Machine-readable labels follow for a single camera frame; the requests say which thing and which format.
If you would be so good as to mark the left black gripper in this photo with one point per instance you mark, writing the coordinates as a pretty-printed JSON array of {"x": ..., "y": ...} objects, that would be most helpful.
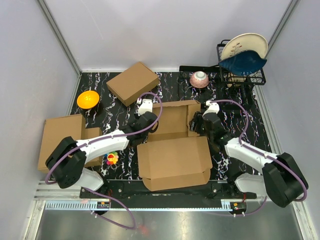
[{"x": 137, "y": 117}]

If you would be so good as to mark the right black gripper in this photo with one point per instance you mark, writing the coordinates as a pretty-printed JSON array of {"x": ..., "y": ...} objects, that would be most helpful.
[{"x": 197, "y": 118}]

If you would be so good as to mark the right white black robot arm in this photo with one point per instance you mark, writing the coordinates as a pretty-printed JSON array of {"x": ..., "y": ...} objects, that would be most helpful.
[{"x": 280, "y": 178}]

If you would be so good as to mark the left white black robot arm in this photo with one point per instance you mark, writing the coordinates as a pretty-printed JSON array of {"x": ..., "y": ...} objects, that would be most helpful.
[{"x": 67, "y": 162}]

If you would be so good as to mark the closed cardboard box back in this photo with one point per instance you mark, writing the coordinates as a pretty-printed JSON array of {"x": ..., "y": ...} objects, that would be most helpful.
[{"x": 131, "y": 83}]

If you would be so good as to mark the small cardboard box left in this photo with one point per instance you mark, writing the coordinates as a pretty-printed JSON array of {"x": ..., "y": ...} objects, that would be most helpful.
[{"x": 89, "y": 133}]

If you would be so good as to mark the pink patterned bowl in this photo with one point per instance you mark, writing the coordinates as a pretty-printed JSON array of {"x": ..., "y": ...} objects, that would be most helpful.
[{"x": 199, "y": 80}]

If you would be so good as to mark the rainbow flower toy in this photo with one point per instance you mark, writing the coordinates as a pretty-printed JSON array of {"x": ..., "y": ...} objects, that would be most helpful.
[{"x": 111, "y": 158}]

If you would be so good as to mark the orange bowl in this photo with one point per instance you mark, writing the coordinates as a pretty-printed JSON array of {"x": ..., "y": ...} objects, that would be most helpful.
[{"x": 88, "y": 99}]

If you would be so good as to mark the beige cup in rack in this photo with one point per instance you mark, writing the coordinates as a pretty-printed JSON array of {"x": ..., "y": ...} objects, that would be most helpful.
[{"x": 233, "y": 81}]

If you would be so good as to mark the blue leaf plate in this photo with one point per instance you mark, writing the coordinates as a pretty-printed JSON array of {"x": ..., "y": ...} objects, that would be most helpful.
[{"x": 244, "y": 63}]

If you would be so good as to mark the cream floral plate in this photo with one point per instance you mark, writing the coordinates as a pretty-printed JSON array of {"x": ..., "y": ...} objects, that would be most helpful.
[{"x": 245, "y": 42}]

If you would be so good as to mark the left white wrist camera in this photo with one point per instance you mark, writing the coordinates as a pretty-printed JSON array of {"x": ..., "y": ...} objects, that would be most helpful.
[{"x": 144, "y": 105}]

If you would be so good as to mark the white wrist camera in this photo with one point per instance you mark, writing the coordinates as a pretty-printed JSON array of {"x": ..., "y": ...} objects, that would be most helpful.
[
  {"x": 212, "y": 107},
  {"x": 144, "y": 105}
]

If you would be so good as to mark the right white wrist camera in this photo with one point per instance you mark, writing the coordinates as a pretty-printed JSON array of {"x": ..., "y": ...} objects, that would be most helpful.
[{"x": 212, "y": 107}]

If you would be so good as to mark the black wire dish rack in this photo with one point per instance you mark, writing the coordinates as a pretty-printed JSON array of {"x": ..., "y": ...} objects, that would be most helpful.
[{"x": 217, "y": 87}]

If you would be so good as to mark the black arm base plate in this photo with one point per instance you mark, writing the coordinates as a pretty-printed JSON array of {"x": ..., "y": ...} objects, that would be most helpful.
[{"x": 121, "y": 189}]

